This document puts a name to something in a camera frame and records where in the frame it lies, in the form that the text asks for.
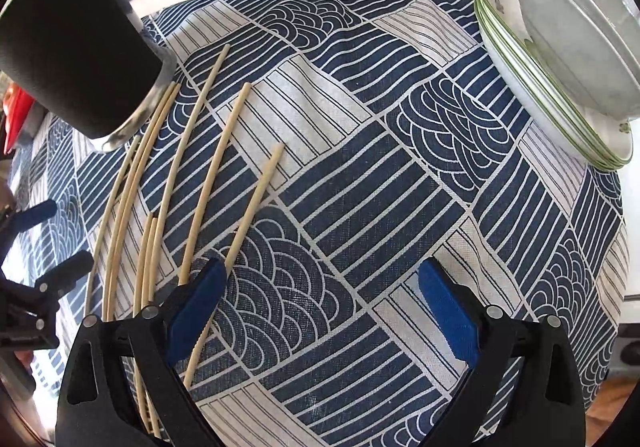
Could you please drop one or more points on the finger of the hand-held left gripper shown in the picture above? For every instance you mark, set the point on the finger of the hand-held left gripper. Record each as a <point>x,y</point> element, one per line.
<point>40,212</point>
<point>65,273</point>

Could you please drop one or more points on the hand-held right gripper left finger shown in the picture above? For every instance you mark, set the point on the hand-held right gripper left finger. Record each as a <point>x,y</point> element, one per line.
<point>196,309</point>

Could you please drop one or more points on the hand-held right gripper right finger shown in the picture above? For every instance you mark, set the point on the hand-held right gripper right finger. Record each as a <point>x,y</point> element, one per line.
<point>446,312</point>

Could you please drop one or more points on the group of bamboo chopsticks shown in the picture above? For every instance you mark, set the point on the group of bamboo chopsticks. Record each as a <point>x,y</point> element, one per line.
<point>273,161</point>

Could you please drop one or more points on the black chopstick holder cup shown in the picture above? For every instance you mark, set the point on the black chopstick holder cup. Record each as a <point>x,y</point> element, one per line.
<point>75,42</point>

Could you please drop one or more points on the red plastic container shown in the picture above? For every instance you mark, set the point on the red plastic container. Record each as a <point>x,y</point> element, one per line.
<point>12,119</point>

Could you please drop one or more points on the blue white patterned tablecloth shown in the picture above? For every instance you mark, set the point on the blue white patterned tablecloth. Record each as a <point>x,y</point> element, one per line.
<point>350,177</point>

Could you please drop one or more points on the white plate with green rim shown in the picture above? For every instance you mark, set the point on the white plate with green rim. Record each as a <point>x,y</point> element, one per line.
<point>607,153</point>
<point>540,124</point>
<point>500,12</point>

